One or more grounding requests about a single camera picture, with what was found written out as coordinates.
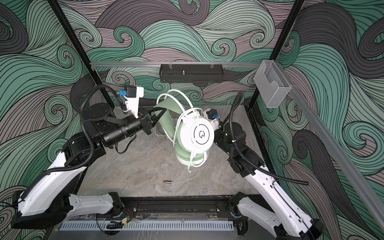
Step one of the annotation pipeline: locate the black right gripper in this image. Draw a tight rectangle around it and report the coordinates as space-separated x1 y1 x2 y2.
200 117 240 158

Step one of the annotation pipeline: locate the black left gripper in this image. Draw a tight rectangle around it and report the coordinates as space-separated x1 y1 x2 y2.
102 104 165 150

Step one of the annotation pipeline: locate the green headphone cable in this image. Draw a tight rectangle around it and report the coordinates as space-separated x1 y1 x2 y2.
155 89 211 184

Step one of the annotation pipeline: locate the green over-ear headphones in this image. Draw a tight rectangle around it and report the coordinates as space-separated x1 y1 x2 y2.
156 89 215 172

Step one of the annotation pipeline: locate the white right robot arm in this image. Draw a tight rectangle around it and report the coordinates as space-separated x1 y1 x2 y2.
214 123 325 240

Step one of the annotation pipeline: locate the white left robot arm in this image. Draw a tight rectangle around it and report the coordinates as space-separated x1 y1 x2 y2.
11 103 166 229

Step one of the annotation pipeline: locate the black perforated metal tray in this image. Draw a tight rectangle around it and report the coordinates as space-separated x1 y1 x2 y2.
159 65 224 84

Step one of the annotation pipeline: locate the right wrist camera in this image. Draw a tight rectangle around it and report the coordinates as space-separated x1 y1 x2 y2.
203 109 221 131

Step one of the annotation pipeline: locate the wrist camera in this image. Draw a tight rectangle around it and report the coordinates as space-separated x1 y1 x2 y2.
119 85 144 119
203 109 221 131

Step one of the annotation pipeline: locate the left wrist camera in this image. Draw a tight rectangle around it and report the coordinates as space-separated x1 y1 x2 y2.
119 85 144 119

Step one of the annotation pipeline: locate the black corrugated hose right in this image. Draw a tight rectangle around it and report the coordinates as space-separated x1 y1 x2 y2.
228 91 310 186

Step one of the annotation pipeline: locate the clear plastic wall holder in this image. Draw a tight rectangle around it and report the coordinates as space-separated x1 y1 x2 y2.
254 60 292 108

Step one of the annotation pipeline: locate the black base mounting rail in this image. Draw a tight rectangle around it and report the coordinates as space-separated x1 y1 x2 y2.
59 196 289 218

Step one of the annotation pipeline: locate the black corner frame post right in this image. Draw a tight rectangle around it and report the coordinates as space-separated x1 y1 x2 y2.
249 1 304 110

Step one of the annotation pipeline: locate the black corner frame post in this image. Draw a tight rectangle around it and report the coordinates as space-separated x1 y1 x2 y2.
48 1 103 111
249 1 304 110

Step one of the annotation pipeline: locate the white slotted cable duct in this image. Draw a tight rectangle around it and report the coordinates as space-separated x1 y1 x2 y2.
60 220 235 232

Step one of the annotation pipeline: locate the black corner frame post left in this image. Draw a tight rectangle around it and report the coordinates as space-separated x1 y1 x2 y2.
48 1 103 111

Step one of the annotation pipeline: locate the aluminium rail right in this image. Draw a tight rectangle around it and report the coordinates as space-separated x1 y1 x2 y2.
275 64 384 235

